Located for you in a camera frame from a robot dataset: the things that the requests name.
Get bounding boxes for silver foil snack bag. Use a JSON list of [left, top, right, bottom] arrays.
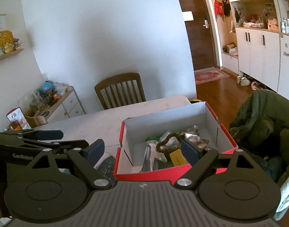
[[181, 125, 209, 149]]

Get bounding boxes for brown bead bracelet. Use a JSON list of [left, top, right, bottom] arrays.
[[155, 133, 185, 154]]

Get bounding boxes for green white pouch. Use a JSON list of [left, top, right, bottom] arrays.
[[145, 136, 166, 144]]

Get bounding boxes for yellow cardboard box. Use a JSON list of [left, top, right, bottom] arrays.
[[170, 149, 188, 166]]

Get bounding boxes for clear plastic bag green items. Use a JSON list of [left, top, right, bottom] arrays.
[[140, 138, 167, 172]]

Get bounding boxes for wooden desk organizer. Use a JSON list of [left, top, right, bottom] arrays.
[[26, 115, 48, 128]]

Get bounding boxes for red white paper bag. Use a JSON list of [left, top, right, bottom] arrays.
[[6, 107, 31, 130]]

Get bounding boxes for white drawer sideboard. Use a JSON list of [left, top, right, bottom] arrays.
[[35, 86, 86, 123]]

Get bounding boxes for blue round toy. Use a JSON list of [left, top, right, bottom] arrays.
[[40, 81, 54, 96]]

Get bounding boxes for red white cardboard box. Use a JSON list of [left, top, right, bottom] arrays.
[[114, 102, 237, 182]]

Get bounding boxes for dark wooden chair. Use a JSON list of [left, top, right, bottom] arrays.
[[94, 72, 146, 110]]

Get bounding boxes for red patterned doormat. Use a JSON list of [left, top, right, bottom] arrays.
[[195, 68, 229, 85]]

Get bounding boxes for golden figurine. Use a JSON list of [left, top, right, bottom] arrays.
[[0, 31, 15, 54]]

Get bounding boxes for red hanging clothes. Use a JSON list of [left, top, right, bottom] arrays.
[[214, 0, 224, 17]]

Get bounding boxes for dark wooden door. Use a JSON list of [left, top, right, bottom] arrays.
[[179, 0, 217, 71]]

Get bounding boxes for wooden wall shelf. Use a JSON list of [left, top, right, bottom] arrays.
[[0, 48, 24, 61]]

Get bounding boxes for white wall cabinet unit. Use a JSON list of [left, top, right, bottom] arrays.
[[209, 0, 289, 100]]

